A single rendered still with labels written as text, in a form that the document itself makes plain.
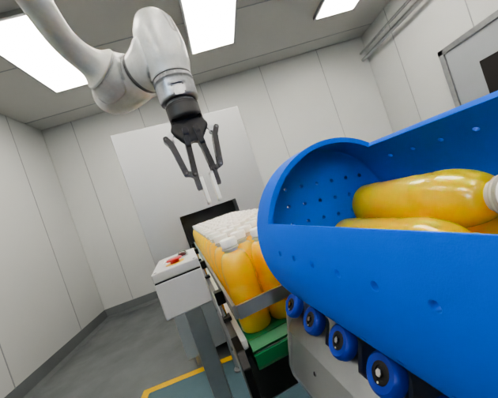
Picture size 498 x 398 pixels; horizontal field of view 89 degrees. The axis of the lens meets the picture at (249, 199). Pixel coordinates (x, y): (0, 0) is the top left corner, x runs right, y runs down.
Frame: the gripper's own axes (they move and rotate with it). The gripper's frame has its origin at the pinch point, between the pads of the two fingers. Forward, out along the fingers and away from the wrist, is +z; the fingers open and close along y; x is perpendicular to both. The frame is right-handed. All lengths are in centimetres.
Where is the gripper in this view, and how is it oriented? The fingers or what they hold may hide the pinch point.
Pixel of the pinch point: (209, 188)
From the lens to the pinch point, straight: 59.0
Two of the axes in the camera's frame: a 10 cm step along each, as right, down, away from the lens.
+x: -2.5, 0.7, 9.7
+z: 3.2, 9.5, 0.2
